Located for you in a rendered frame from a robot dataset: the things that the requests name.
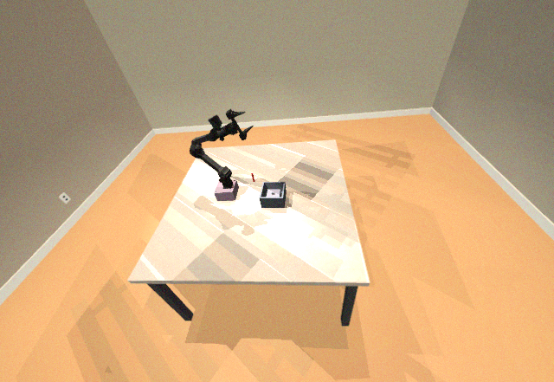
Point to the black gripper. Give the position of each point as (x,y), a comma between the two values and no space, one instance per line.
(231,115)

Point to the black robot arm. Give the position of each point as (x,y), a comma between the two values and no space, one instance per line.
(215,133)

